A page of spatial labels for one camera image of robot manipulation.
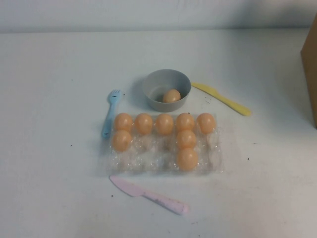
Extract orange plastic egg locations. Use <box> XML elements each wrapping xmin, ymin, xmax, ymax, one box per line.
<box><xmin>155</xmin><ymin>113</ymin><xmax>174</xmax><ymax>136</ymax></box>
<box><xmin>134</xmin><ymin>113</ymin><xmax>154</xmax><ymax>135</ymax></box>
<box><xmin>111</xmin><ymin>129</ymin><xmax>133</xmax><ymax>152</ymax></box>
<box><xmin>177</xmin><ymin>129</ymin><xmax>198</xmax><ymax>150</ymax></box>
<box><xmin>176</xmin><ymin>147</ymin><xmax>199</xmax><ymax>172</ymax></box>
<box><xmin>114</xmin><ymin>113</ymin><xmax>134</xmax><ymax>132</ymax></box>
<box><xmin>176</xmin><ymin>113</ymin><xmax>196</xmax><ymax>133</ymax></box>
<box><xmin>197</xmin><ymin>113</ymin><xmax>216</xmax><ymax>135</ymax></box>
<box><xmin>162</xmin><ymin>89</ymin><xmax>181</xmax><ymax>103</ymax></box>

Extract clear plastic egg tray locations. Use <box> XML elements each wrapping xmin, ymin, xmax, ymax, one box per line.
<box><xmin>100</xmin><ymin>113</ymin><xmax>226</xmax><ymax>177</ymax></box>

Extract brown cardboard box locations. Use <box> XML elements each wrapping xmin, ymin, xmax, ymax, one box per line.
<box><xmin>300</xmin><ymin>24</ymin><xmax>317</xmax><ymax>129</ymax></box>

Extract grey round bowl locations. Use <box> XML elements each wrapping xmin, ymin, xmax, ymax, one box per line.
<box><xmin>142</xmin><ymin>69</ymin><xmax>192</xmax><ymax>111</ymax></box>

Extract light blue plastic fork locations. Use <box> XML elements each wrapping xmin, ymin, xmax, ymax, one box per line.
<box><xmin>101</xmin><ymin>89</ymin><xmax>121</xmax><ymax>139</ymax></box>

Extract yellow plastic knife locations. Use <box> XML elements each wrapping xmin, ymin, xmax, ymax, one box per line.
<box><xmin>192</xmin><ymin>82</ymin><xmax>252</xmax><ymax>117</ymax></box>

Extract pink plastic knife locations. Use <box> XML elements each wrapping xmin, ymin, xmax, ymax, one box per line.
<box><xmin>109</xmin><ymin>175</ymin><xmax>190</xmax><ymax>215</ymax></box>

